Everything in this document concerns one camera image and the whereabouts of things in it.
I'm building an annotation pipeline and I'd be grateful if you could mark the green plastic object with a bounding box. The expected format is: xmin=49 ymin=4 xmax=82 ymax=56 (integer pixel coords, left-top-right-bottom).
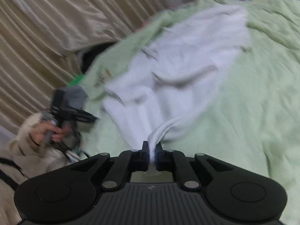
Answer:
xmin=67 ymin=74 xmax=85 ymax=87

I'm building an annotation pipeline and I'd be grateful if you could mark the light green quilt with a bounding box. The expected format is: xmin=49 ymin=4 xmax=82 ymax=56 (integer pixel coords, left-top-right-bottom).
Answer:
xmin=81 ymin=0 xmax=299 ymax=224

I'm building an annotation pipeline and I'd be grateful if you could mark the cream sweater forearm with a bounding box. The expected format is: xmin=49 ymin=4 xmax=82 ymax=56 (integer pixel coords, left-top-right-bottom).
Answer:
xmin=1 ymin=113 xmax=70 ymax=224

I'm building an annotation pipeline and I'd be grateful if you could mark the beige satin curtain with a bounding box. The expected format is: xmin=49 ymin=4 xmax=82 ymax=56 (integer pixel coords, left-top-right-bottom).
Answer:
xmin=0 ymin=0 xmax=179 ymax=132

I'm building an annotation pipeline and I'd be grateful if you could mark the white cloth garment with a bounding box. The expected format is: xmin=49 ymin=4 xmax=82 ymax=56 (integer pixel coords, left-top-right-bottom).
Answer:
xmin=103 ymin=5 xmax=250 ymax=170

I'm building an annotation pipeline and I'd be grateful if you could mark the person's left hand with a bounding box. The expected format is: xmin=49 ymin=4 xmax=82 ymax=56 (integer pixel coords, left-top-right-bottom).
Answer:
xmin=29 ymin=121 xmax=70 ymax=145

